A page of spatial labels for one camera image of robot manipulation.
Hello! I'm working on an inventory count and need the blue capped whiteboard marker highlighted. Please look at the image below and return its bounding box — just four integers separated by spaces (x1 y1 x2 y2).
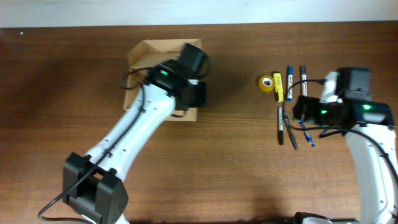
287 65 294 101

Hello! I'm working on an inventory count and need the yellow highlighter marker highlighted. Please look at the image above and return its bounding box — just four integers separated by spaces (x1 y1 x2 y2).
272 72 284 102

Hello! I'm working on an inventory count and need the yellow tape roll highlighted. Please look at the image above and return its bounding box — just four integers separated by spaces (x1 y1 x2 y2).
258 75 275 92

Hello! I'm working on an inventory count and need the brown cardboard box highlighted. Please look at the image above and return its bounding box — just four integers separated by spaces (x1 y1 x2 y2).
123 39 202 122

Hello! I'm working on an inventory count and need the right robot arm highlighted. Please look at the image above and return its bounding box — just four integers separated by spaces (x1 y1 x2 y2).
292 67 397 223

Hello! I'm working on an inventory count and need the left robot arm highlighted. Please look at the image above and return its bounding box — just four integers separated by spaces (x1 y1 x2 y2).
62 44 210 224

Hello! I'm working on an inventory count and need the black capped whiteboard marker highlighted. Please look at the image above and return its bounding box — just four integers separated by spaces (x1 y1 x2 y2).
300 65 308 96

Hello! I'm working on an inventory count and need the black permanent marker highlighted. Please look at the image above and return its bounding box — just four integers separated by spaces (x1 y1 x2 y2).
278 107 284 146

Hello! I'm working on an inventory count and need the black ballpoint pen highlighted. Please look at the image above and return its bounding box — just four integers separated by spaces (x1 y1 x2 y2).
282 111 299 151

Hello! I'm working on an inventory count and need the blue ballpoint pen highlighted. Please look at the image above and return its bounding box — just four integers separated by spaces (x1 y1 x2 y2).
299 119 315 147

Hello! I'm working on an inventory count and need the left black cable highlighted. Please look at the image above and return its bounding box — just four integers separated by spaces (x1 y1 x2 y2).
37 60 212 223

